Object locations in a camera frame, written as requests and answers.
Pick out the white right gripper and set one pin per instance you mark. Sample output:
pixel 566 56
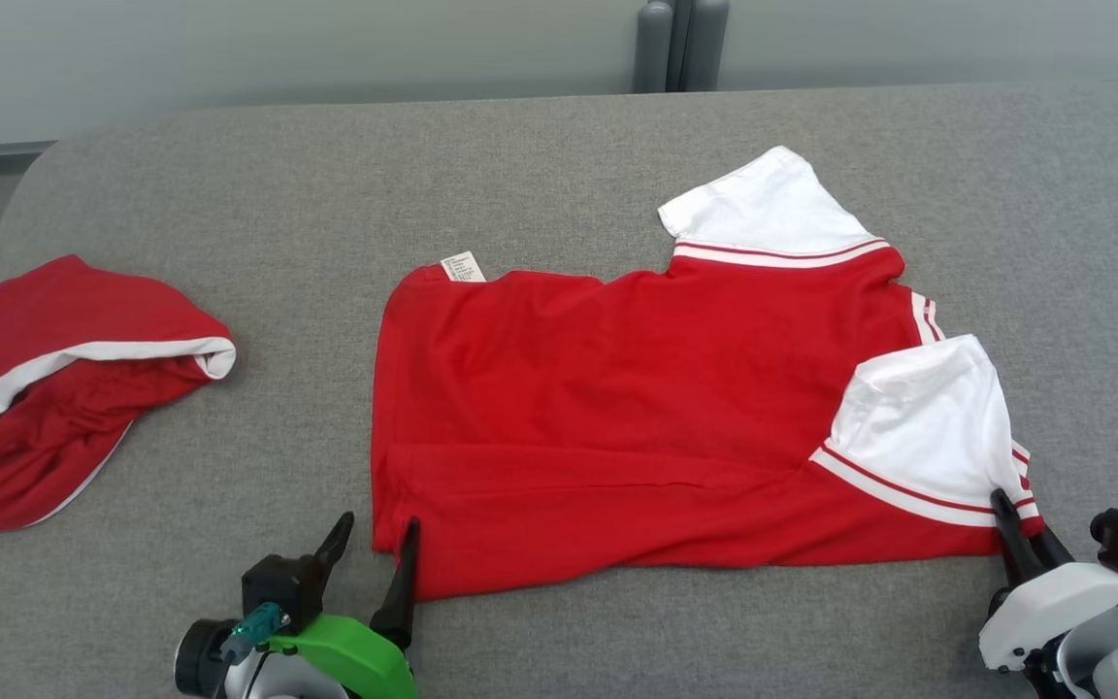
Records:
pixel 1054 602

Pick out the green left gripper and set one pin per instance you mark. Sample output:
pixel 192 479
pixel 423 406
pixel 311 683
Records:
pixel 355 655

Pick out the red shirt with white sleeves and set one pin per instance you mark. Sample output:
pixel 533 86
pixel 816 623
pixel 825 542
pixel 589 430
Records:
pixel 617 408

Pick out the red shorts with white trim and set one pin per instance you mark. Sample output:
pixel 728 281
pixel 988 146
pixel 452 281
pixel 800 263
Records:
pixel 64 311

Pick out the grey fabric covered surface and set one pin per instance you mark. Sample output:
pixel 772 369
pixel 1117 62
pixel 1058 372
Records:
pixel 278 194

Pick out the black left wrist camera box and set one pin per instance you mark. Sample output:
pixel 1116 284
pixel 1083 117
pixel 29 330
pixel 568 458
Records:
pixel 278 587

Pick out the grey partition post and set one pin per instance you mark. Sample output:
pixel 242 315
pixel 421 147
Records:
pixel 680 44

